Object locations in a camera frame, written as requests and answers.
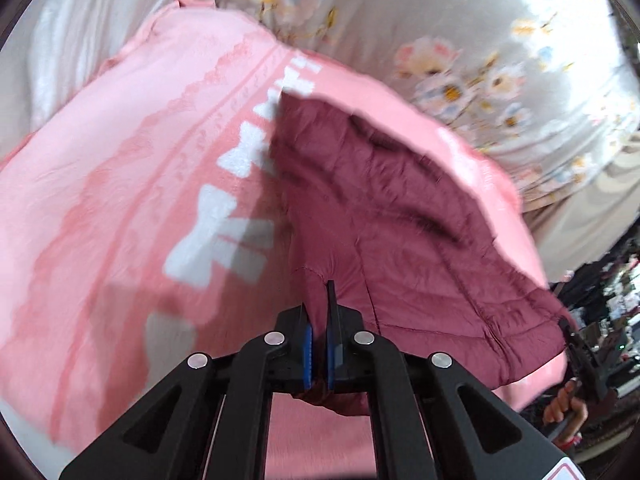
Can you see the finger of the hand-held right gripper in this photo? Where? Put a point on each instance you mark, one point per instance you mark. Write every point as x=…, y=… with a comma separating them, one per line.
x=577, y=352

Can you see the plain grey cloth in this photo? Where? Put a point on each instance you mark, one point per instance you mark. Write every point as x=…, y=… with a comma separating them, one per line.
x=590, y=220

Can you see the grey floral quilt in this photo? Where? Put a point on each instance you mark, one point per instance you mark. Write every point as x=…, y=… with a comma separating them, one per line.
x=400, y=10

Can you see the white satin curtain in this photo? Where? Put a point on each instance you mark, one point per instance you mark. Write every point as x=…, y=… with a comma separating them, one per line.
x=75, y=35

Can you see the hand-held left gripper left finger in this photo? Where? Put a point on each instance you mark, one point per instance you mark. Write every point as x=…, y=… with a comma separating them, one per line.
x=307, y=355

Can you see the maroon puffer jacket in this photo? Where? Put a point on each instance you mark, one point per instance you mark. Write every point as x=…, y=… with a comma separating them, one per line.
x=400, y=220

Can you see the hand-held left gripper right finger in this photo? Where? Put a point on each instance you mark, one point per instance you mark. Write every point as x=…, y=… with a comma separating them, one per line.
x=332, y=360

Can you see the person's right hand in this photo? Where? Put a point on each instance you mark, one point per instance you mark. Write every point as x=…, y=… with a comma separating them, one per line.
x=565, y=407

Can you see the background clutter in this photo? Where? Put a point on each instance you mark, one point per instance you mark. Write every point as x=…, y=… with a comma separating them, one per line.
x=620, y=305

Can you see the pink fleece blanket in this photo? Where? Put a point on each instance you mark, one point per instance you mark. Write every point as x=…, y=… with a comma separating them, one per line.
x=125, y=185

